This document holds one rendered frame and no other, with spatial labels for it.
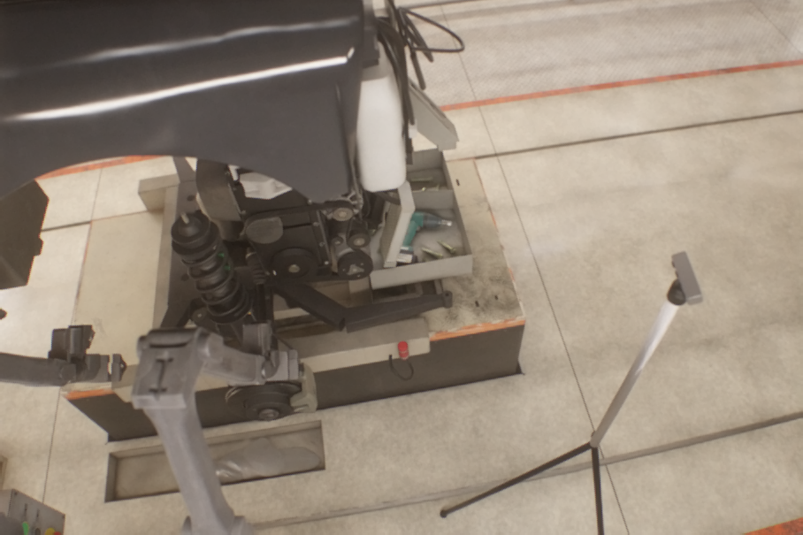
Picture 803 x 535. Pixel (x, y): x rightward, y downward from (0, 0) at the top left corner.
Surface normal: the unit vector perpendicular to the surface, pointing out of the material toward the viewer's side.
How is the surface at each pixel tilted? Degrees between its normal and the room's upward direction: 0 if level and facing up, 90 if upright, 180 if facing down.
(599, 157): 0
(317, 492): 0
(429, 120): 91
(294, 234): 90
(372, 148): 98
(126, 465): 0
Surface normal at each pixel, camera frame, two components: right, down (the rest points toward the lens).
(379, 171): 0.16, 0.88
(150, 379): -0.04, -0.63
